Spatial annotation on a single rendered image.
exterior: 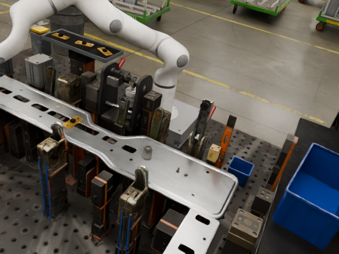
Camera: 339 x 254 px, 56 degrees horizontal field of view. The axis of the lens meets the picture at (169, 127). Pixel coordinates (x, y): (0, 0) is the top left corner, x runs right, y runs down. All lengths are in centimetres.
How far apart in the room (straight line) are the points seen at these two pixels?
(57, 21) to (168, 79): 270
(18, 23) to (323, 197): 118
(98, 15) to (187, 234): 84
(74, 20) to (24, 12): 287
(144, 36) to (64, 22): 272
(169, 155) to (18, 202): 64
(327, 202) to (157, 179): 56
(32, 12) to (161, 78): 67
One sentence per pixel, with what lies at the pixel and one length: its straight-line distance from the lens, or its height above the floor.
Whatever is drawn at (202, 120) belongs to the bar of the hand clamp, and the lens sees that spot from 116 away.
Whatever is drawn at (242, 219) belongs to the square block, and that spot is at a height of 106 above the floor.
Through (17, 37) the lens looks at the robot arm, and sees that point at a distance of 124.
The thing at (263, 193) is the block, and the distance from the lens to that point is 104.
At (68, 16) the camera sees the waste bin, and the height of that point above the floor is 50.
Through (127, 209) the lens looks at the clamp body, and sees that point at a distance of 97.
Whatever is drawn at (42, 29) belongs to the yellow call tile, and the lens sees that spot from 174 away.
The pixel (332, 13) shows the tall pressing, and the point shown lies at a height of 36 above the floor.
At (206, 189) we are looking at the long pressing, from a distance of 109.
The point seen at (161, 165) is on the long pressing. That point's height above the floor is 100.
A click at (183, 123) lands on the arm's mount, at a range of 173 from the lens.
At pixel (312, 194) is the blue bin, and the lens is 120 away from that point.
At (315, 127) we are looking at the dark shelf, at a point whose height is 103.
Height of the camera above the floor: 176
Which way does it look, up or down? 35 degrees down
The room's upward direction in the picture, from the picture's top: 10 degrees clockwise
